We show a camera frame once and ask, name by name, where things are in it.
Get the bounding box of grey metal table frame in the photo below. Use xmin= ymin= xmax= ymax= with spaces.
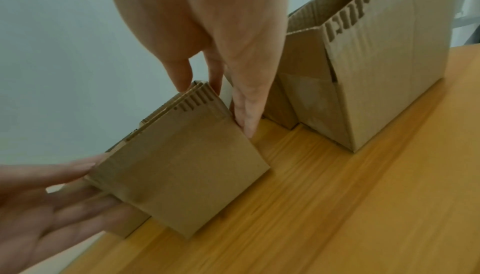
xmin=449 ymin=0 xmax=480 ymax=47

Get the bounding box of person's left hand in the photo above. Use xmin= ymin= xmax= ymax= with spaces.
xmin=0 ymin=153 xmax=131 ymax=274

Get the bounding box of person's right hand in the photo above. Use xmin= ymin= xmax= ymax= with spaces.
xmin=100 ymin=0 xmax=292 ymax=137

